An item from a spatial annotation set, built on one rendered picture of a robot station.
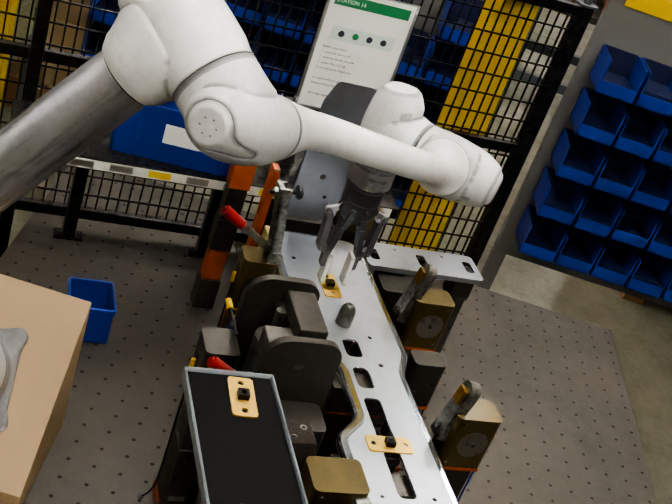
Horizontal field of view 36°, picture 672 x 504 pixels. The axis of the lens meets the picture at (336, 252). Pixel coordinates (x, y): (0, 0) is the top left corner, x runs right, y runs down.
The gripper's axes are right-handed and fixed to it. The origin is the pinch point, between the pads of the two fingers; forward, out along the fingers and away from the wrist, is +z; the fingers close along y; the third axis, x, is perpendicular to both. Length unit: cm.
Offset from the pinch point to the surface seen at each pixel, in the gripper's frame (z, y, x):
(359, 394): 4.5, -2.2, -34.0
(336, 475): -4, -16, -63
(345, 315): 1.7, -0.8, -14.0
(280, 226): -8.8, -15.0, -1.8
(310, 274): 4.6, -3.4, 3.2
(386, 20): -35, 14, 54
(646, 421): 105, 185, 86
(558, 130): 16, 126, 137
